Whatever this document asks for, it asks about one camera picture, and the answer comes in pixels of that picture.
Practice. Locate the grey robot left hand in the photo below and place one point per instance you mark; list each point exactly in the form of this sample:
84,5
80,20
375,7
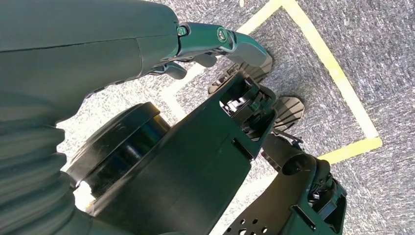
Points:
81,48

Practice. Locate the robot left arm ribbed sleeve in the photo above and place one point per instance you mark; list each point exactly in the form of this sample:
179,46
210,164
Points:
29,178

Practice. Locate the black robot left leg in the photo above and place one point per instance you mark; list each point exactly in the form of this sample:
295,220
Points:
181,168

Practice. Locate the black robot leg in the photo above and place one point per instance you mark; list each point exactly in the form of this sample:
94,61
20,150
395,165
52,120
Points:
285,194
181,168

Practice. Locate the black robot right leg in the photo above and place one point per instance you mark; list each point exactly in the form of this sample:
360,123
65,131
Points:
285,194

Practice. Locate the yellow floor tape square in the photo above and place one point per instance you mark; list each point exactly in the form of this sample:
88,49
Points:
335,74

